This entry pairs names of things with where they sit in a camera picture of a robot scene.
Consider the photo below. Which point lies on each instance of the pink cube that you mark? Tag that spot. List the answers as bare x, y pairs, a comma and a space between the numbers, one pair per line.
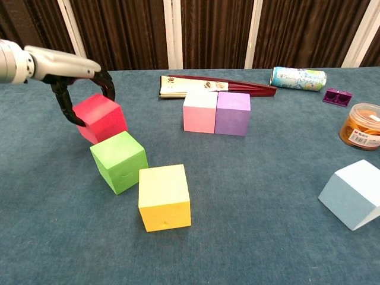
199, 118

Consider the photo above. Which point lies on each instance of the yellow cube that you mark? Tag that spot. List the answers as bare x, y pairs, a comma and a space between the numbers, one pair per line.
163, 193

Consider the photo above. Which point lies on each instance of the clear tub of rubber bands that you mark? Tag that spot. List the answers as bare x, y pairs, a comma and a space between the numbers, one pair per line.
359, 127

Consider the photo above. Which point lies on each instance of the small purple plastic brick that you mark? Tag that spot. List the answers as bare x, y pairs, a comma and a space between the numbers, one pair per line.
337, 98

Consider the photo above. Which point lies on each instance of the light blue cube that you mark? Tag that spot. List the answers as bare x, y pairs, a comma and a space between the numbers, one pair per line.
347, 193

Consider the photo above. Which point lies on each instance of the printed drink can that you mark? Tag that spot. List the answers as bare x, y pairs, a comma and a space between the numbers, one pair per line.
297, 78

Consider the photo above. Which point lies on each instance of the teal felt table cover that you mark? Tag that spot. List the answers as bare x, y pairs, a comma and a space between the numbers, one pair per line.
237, 237

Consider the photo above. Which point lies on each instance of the white partition frame post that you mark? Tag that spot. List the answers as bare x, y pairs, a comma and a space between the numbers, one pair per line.
252, 38
74, 38
360, 35
173, 35

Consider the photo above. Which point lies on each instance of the purple cube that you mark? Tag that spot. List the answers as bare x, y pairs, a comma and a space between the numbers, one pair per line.
233, 115

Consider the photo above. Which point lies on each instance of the green cube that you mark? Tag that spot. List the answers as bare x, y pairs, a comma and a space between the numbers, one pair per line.
118, 160

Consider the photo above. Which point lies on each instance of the red cube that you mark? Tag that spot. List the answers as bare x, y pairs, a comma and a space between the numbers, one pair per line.
101, 118

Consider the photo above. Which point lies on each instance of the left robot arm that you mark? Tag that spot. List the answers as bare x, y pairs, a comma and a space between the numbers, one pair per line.
12, 62

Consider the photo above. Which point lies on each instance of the red folding paper fan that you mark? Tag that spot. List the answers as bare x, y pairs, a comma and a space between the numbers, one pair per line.
178, 86

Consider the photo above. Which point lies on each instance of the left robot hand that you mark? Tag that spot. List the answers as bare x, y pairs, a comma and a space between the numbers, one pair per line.
59, 65

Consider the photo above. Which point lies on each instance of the dark brown curtain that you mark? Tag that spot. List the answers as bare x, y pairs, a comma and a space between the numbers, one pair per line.
133, 35

